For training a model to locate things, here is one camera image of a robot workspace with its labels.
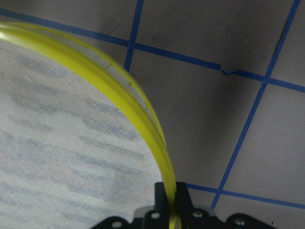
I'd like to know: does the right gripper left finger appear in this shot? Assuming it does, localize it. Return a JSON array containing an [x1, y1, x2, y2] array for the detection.
[[154, 182, 170, 215]]

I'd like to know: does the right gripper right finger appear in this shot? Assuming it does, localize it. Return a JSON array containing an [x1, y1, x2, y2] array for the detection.
[[175, 182, 193, 215]]

